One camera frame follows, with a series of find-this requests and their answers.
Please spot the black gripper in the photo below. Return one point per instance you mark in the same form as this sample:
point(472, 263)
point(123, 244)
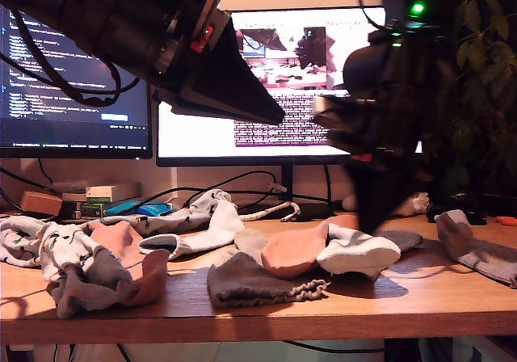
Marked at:
point(153, 26)

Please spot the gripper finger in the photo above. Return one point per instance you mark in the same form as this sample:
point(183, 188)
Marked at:
point(379, 196)

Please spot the pink sock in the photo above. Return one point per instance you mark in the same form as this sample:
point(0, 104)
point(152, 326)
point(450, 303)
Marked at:
point(291, 253)
point(121, 241)

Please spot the grey frilly cuff sock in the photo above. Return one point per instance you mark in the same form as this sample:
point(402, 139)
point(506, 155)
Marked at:
point(242, 281)
point(484, 261)

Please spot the cream rounded device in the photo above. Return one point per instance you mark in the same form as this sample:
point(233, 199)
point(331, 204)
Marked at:
point(349, 203)

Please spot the white patterned item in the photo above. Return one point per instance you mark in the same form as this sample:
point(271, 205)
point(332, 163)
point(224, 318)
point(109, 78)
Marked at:
point(420, 204)

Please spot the monitor with bright white screen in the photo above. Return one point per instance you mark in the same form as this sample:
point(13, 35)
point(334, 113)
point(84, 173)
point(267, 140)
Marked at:
point(194, 135)

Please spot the black monitor stand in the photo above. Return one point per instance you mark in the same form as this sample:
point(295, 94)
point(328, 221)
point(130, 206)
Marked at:
point(287, 184)

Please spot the black flat device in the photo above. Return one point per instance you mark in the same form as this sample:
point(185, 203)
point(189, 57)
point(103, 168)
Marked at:
point(476, 215)

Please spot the small orange object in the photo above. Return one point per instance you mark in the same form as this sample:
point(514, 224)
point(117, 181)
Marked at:
point(507, 220)

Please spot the blue plastic pack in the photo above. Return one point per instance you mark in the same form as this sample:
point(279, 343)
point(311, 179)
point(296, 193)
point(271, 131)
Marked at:
point(149, 209)

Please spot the white and green box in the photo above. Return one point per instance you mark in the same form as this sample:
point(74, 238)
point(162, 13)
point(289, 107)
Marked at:
point(99, 194)

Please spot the monitor with dark code screen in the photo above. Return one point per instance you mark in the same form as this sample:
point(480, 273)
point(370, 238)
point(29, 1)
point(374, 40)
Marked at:
point(60, 131)

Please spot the dark green box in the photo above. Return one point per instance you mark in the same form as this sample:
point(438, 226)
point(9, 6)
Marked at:
point(91, 211)

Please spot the green leafy houseplant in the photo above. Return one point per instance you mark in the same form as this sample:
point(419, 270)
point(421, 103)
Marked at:
point(472, 16)

